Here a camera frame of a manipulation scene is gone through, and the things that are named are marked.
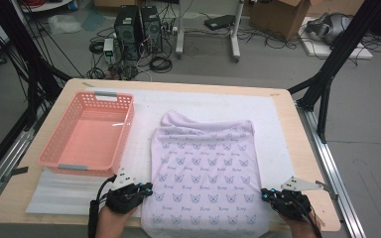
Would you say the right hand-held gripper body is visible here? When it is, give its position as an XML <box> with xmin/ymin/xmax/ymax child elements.
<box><xmin>270</xmin><ymin>176</ymin><xmax>325</xmax><ymax>222</ymax></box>

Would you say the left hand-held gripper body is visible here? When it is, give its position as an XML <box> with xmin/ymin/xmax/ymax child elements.
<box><xmin>104</xmin><ymin>167</ymin><xmax>146</xmax><ymax>215</ymax></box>

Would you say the lavender printed towel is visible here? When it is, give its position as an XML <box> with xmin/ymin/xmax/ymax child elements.
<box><xmin>140</xmin><ymin>110</ymin><xmax>272</xmax><ymax>238</ymax></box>

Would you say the pink plastic basket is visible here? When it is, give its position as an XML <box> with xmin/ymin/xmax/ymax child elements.
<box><xmin>37</xmin><ymin>90</ymin><xmax>136</xmax><ymax>178</ymax></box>

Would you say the person's right hand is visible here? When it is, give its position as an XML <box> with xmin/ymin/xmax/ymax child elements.
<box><xmin>279</xmin><ymin>212</ymin><xmax>321</xmax><ymax>238</ymax></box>

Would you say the person's left hand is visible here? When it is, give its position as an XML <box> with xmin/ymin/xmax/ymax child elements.
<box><xmin>94</xmin><ymin>206</ymin><xmax>138</xmax><ymax>238</ymax></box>

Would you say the grey table clamp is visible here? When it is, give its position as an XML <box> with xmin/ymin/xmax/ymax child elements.
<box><xmin>1</xmin><ymin>166</ymin><xmax>30</xmax><ymax>183</ymax></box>
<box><xmin>316</xmin><ymin>179</ymin><xmax>339</xmax><ymax>201</ymax></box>

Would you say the white foam pad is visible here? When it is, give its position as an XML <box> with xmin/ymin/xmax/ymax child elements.
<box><xmin>25</xmin><ymin>168</ymin><xmax>137</xmax><ymax>217</ymax></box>

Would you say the white grid mat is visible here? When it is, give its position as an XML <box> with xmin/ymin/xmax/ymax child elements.
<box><xmin>85</xmin><ymin>87</ymin><xmax>308</xmax><ymax>223</ymax></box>

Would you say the small white box device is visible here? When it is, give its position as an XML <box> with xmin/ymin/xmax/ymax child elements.
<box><xmin>102</xmin><ymin>38</ymin><xmax>115</xmax><ymax>64</ymax></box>

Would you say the white floor board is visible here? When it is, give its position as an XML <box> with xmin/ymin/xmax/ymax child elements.
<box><xmin>298</xmin><ymin>16</ymin><xmax>375</xmax><ymax>60</ymax></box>

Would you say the black computer tower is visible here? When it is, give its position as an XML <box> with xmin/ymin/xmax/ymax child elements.
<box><xmin>113</xmin><ymin>4</ymin><xmax>143</xmax><ymax>62</ymax></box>
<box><xmin>140</xmin><ymin>5</ymin><xmax>164</xmax><ymax>54</ymax></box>

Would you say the white metal stand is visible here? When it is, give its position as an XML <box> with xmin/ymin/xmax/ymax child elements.
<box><xmin>175</xmin><ymin>0</ymin><xmax>246</xmax><ymax>63</ymax></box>

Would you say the grey rounded device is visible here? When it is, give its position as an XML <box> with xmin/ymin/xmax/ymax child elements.
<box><xmin>306</xmin><ymin>12</ymin><xmax>353</xmax><ymax>46</ymax></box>

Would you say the large open cardboard box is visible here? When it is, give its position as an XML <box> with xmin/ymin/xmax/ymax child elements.
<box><xmin>249</xmin><ymin>0</ymin><xmax>312</xmax><ymax>42</ymax></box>

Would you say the black flat device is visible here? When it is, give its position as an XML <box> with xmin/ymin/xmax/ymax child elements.
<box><xmin>203</xmin><ymin>14</ymin><xmax>237</xmax><ymax>32</ymax></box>

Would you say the clear plastic bag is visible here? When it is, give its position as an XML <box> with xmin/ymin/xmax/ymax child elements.
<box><xmin>48</xmin><ymin>13</ymin><xmax>83</xmax><ymax>36</ymax></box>

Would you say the brown cardboard box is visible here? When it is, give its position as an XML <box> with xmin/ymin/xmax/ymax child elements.
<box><xmin>311</xmin><ymin>0</ymin><xmax>366</xmax><ymax>17</ymax></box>
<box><xmin>93</xmin><ymin>0</ymin><xmax>137</xmax><ymax>8</ymax></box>

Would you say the white round table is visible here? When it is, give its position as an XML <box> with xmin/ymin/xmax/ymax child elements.
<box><xmin>19</xmin><ymin>0</ymin><xmax>73</xmax><ymax>14</ymax></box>

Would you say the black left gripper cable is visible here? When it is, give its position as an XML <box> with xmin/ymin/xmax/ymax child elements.
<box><xmin>86</xmin><ymin>176</ymin><xmax>117</xmax><ymax>238</ymax></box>

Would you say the aluminium rail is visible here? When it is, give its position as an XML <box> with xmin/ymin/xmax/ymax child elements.
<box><xmin>0</xmin><ymin>127</ymin><xmax>36</xmax><ymax>216</ymax></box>
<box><xmin>296</xmin><ymin>105</ymin><xmax>366</xmax><ymax>238</ymax></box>

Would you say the coil of black cable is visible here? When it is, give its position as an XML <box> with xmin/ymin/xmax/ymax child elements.
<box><xmin>149</xmin><ymin>56</ymin><xmax>174</xmax><ymax>74</ymax></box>

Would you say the black frame strut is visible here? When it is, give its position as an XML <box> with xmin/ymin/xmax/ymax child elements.
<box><xmin>287</xmin><ymin>0</ymin><xmax>381</xmax><ymax>145</ymax></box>
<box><xmin>0</xmin><ymin>0</ymin><xmax>72</xmax><ymax>132</ymax></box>

